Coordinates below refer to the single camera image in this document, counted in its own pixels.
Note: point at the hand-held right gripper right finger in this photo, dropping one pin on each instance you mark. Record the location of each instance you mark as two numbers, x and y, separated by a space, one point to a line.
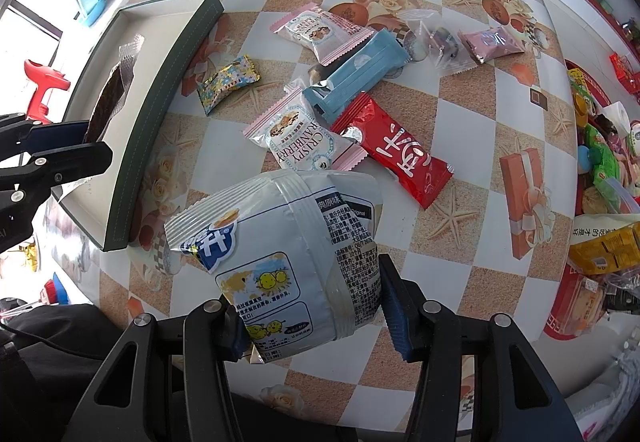
400 322

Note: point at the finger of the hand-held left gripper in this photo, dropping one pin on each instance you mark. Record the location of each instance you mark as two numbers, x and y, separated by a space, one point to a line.
65 167
55 135

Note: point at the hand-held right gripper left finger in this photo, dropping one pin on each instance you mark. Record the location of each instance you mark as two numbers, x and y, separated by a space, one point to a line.
235 339

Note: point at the brown bar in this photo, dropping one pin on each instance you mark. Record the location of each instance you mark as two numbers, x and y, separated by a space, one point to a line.
107 97

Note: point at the white chip bag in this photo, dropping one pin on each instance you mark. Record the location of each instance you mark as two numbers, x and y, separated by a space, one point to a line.
280 262

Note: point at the green-rimmed tray box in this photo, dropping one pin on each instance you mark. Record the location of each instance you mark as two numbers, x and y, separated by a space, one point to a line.
145 122

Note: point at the red snack packet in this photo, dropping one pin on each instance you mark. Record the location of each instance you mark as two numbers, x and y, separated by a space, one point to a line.
400 152

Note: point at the yellow floral candy packet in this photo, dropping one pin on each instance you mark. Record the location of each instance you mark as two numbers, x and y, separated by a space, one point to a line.
227 83

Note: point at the pink biscuit packet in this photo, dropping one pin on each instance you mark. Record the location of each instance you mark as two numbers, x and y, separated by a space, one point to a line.
320 30
300 147

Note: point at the clear packet with dark candy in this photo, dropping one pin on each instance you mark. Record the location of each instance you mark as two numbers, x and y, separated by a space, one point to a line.
445 47

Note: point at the red plastic toy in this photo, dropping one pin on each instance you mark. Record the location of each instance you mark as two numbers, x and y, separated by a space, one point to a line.
42 90

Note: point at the blue plastic holder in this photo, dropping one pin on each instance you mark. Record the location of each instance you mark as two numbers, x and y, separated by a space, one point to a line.
90 2

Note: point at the red round tray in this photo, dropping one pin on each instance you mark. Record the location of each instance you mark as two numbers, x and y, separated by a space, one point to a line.
555 329

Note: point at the clear biscuit packet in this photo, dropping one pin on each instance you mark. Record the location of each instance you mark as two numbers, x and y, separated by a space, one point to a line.
582 302

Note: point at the person's dark clothing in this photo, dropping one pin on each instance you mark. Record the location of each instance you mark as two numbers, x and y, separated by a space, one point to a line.
45 372

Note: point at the yellow snack packet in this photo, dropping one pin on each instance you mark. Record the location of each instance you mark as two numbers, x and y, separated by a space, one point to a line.
600 247

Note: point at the white clothing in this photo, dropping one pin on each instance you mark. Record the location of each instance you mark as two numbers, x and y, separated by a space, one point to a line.
615 397

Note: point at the blue snack packet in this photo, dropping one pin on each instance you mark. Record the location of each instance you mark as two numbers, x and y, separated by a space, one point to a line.
350 77

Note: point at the heap of assorted snack packets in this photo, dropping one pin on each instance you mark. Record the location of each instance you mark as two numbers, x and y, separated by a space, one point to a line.
605 162

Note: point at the small mauve snack packet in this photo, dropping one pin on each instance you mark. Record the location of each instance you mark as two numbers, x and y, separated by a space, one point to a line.
492 42

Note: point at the red basket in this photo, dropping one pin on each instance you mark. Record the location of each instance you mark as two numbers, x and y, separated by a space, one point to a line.
625 72

